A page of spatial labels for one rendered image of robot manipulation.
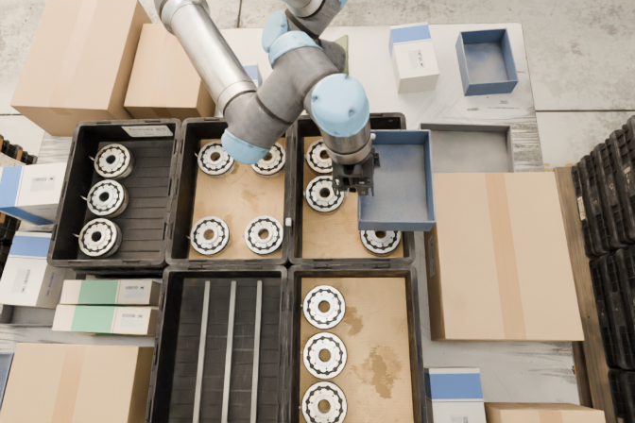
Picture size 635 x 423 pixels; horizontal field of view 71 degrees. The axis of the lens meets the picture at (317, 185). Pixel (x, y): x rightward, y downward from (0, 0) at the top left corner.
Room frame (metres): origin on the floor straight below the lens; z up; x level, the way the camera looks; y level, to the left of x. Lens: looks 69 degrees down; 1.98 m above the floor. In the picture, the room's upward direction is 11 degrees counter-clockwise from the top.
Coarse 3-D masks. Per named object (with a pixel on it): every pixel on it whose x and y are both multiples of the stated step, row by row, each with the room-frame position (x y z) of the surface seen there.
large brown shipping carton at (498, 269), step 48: (480, 192) 0.30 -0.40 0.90; (528, 192) 0.28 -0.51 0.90; (432, 240) 0.22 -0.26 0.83; (480, 240) 0.19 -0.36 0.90; (528, 240) 0.16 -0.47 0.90; (432, 288) 0.11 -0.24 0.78; (480, 288) 0.08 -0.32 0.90; (528, 288) 0.06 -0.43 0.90; (432, 336) -0.01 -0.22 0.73; (480, 336) -0.03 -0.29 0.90; (528, 336) -0.04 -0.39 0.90; (576, 336) -0.06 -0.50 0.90
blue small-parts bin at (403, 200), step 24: (384, 144) 0.41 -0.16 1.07; (408, 144) 0.39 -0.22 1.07; (384, 168) 0.35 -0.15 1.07; (408, 168) 0.34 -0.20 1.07; (432, 168) 0.31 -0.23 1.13; (384, 192) 0.30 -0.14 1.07; (408, 192) 0.29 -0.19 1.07; (432, 192) 0.26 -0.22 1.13; (360, 216) 0.24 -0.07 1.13; (384, 216) 0.24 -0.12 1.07; (408, 216) 0.23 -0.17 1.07; (432, 216) 0.21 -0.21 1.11
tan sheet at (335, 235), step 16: (304, 144) 0.56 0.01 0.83; (304, 160) 0.51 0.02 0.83; (304, 176) 0.47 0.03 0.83; (304, 192) 0.42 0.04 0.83; (304, 208) 0.37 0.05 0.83; (352, 208) 0.35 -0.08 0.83; (304, 224) 0.33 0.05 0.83; (320, 224) 0.32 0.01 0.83; (336, 224) 0.31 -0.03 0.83; (352, 224) 0.30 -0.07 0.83; (304, 240) 0.29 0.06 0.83; (320, 240) 0.28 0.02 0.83; (336, 240) 0.27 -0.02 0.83; (352, 240) 0.26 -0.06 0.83; (304, 256) 0.25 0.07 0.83; (320, 256) 0.24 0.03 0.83; (336, 256) 0.23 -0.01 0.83; (352, 256) 0.22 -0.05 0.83; (368, 256) 0.21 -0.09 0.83; (384, 256) 0.21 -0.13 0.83; (400, 256) 0.20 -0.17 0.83
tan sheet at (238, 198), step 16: (240, 176) 0.50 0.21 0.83; (256, 176) 0.49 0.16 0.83; (208, 192) 0.47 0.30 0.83; (224, 192) 0.47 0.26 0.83; (240, 192) 0.46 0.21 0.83; (256, 192) 0.45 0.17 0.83; (272, 192) 0.44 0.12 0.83; (208, 208) 0.43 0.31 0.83; (224, 208) 0.42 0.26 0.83; (240, 208) 0.41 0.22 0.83; (256, 208) 0.40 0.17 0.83; (272, 208) 0.39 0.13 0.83; (240, 224) 0.36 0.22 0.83; (240, 240) 0.32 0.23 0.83; (192, 256) 0.30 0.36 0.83; (224, 256) 0.29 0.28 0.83; (240, 256) 0.28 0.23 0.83; (256, 256) 0.27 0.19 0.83; (272, 256) 0.26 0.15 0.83
